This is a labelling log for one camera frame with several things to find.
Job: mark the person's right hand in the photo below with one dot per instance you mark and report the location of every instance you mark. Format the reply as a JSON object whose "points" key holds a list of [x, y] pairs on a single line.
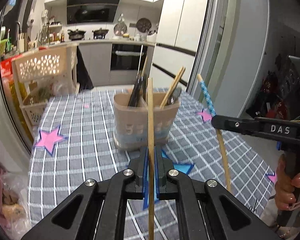
{"points": [[285, 186]]}

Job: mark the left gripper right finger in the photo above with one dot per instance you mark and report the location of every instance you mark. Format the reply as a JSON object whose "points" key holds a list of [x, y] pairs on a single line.
{"points": [[205, 209]]}

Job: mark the black wok on stove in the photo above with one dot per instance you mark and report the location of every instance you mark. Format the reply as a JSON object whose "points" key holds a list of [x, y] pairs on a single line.
{"points": [[75, 35]]}

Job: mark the chopstick pair in holder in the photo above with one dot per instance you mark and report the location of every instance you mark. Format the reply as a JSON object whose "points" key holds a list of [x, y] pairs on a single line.
{"points": [[172, 87]]}

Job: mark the checkered tablecloth with stars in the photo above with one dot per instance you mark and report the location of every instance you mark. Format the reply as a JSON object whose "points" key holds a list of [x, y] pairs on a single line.
{"points": [[75, 143]]}

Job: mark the beige utensil holder caddy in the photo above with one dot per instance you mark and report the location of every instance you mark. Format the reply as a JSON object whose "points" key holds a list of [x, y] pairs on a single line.
{"points": [[131, 123]]}

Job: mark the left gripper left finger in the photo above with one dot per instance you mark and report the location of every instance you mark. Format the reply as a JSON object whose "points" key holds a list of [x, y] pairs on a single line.
{"points": [[96, 210]]}

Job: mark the beige perforated storage rack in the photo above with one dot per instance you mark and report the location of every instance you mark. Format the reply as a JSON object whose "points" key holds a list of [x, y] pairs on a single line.
{"points": [[41, 74]]}

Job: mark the white refrigerator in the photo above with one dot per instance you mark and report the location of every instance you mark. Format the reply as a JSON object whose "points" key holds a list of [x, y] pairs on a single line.
{"points": [[187, 32]]}

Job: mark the built-in black oven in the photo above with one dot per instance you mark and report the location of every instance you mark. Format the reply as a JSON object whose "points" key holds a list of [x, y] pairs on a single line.
{"points": [[127, 57]]}

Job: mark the range hood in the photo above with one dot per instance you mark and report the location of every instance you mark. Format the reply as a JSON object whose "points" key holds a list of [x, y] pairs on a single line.
{"points": [[91, 11]]}

